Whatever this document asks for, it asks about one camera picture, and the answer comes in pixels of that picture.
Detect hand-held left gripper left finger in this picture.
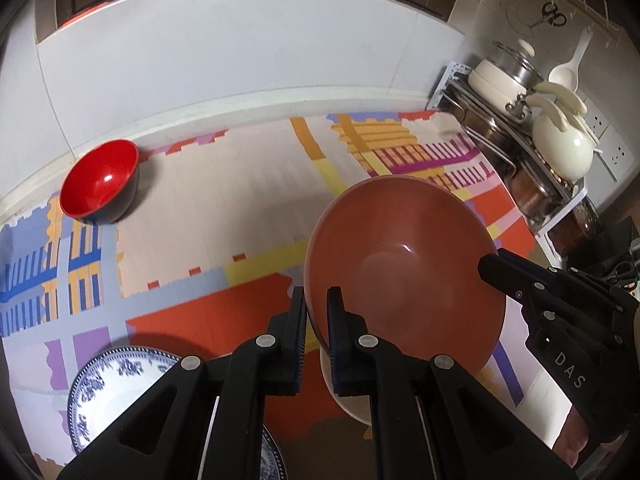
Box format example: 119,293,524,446
57,286,308,480

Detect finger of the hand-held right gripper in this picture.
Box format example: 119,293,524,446
496,247,617,295
477,254,551,307

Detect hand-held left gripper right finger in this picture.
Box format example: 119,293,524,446
326,286,576,480

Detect cream bowl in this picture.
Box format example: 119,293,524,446
320,350,373,428

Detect pink bowl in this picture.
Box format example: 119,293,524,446
304,176,507,378

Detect blue patterned white plate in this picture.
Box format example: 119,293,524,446
67,346,288,480

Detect person's right hand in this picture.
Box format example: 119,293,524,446
551,406,595,462

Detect glass jar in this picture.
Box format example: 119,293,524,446
554,204,602,257

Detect white metal pot rack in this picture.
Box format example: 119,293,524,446
427,61,590,237

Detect small steel pot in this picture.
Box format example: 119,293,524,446
509,157,572,222

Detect cream enamel pot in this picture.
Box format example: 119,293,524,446
530,109,597,182

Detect large steel pot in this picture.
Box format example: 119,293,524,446
440,87,517,173

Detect colourful patterned mat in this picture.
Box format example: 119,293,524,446
0,110,540,467

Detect white rice spoon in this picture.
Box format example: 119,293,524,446
548,26,594,95

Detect steel pot with lid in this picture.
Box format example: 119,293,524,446
492,39,545,90

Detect black scissors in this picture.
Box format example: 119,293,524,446
529,2,569,29

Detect red and black bowl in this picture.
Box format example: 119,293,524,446
60,140,141,225

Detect white wall outlet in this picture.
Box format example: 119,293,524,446
584,100,612,137
599,137,632,172

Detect cream pan with handle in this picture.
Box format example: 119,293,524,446
467,57,588,117

